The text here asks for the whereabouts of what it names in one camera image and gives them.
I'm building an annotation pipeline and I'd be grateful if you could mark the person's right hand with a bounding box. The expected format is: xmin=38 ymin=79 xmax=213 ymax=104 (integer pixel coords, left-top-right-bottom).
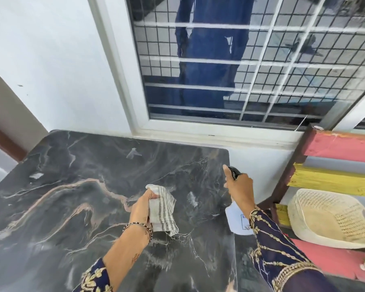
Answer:
xmin=223 ymin=165 xmax=256 ymax=212

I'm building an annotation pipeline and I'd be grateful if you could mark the person's left hand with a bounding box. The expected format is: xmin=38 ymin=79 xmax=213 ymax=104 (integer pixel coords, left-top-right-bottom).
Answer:
xmin=129 ymin=190 xmax=160 ymax=230

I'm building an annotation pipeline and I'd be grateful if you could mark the white grey-striped cleaning cloth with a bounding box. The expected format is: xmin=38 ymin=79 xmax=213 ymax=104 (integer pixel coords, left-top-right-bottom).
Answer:
xmin=145 ymin=184 xmax=179 ymax=238

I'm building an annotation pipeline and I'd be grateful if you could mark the white spray bottle black nozzle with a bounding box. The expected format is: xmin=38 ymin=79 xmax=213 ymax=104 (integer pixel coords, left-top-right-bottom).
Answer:
xmin=225 ymin=166 xmax=255 ymax=236

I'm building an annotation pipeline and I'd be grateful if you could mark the person's right forearm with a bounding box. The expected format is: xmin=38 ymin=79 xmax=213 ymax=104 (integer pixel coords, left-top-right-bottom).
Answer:
xmin=249 ymin=206 xmax=341 ymax=292

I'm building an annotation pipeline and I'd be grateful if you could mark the person's left forearm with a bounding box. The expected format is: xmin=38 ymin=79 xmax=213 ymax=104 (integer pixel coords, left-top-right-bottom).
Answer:
xmin=73 ymin=223 xmax=153 ymax=292

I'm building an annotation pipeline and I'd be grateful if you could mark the cream woven plastic basket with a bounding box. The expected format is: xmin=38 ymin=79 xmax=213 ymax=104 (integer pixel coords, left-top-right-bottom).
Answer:
xmin=287 ymin=188 xmax=365 ymax=250

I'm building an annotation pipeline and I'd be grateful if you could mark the multicoloured wooden slat bench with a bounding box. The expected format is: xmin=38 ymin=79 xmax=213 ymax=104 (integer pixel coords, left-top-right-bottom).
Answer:
xmin=269 ymin=125 xmax=365 ymax=284

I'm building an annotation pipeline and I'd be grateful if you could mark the white metal window grille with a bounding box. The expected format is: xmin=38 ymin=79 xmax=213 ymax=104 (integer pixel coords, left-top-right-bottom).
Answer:
xmin=126 ymin=0 xmax=365 ymax=131

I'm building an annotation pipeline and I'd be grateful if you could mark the beaded wrist bracelet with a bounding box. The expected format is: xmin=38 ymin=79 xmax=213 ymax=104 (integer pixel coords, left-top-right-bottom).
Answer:
xmin=122 ymin=222 xmax=153 ymax=243

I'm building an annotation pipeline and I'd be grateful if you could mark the white window frame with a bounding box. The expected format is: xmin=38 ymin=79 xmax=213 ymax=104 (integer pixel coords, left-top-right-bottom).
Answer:
xmin=88 ymin=0 xmax=365 ymax=150

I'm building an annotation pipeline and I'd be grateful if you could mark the brown wooden door frame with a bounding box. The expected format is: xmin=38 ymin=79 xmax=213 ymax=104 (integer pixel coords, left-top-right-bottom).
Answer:
xmin=0 ymin=118 xmax=28 ymax=162

